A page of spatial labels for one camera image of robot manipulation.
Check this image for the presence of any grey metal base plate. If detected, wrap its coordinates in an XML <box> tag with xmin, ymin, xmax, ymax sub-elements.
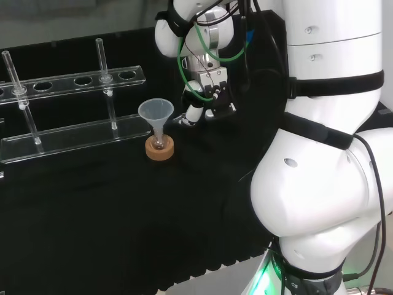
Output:
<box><xmin>165</xmin><ymin>253</ymin><xmax>268</xmax><ymax>295</ymax></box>

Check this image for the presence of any green cable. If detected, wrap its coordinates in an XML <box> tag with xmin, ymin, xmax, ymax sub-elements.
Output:
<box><xmin>177</xmin><ymin>22</ymin><xmax>256</xmax><ymax>104</ymax></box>

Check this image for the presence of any small round-bottom glass flask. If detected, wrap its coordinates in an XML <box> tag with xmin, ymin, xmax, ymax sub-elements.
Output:
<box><xmin>150</xmin><ymin>128</ymin><xmax>168</xmax><ymax>152</ymax></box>

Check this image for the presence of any black cable at arm base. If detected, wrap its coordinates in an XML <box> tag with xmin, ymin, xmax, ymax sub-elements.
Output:
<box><xmin>341</xmin><ymin>134</ymin><xmax>388</xmax><ymax>295</ymax></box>

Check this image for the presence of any clear acrylic funnel stand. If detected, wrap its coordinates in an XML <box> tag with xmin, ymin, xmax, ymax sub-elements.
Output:
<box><xmin>0</xmin><ymin>37</ymin><xmax>152</xmax><ymax>165</ymax></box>

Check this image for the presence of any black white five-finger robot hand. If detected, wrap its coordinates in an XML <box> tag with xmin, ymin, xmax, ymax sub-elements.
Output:
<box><xmin>180</xmin><ymin>66</ymin><xmax>238</xmax><ymax>127</ymax></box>

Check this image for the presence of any black bench cloth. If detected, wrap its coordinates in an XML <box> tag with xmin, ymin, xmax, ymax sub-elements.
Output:
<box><xmin>0</xmin><ymin>9</ymin><xmax>291</xmax><ymax>295</ymax></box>

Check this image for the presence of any brown cork ring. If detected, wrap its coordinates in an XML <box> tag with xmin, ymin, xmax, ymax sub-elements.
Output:
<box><xmin>144</xmin><ymin>135</ymin><xmax>176</xmax><ymax>162</ymax></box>

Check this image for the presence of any translucent plastic funnel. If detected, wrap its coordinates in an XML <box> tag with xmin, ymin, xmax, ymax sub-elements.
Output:
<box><xmin>138</xmin><ymin>98</ymin><xmax>175</xmax><ymax>143</ymax></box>

